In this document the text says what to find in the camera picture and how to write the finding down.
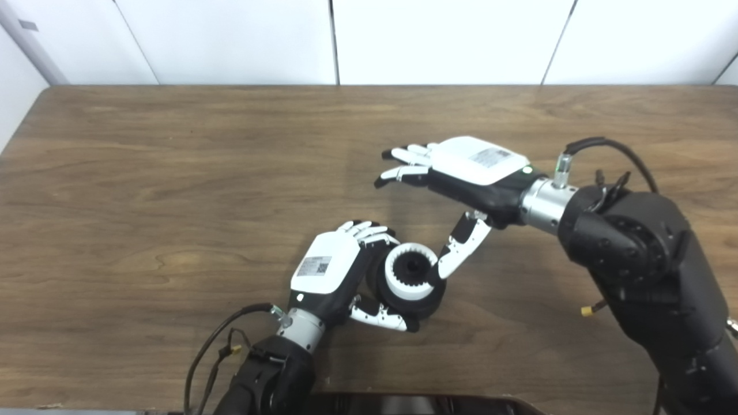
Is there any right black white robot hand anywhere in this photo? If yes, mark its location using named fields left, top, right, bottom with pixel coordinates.
left=374, top=136, right=548, bottom=287

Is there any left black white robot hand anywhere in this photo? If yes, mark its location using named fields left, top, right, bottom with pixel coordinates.
left=287, top=220, right=420, bottom=333

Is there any white plastic ring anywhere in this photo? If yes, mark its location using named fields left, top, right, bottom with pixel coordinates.
left=384, top=243, right=439, bottom=301

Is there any round black stepped part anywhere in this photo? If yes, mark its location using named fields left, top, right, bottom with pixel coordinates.
left=366, top=242, right=447, bottom=320

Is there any black robot torso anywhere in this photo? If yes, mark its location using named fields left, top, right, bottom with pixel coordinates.
left=300, top=394, right=548, bottom=415

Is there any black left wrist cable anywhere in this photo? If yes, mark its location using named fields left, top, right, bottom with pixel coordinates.
left=183, top=303, right=292, bottom=415

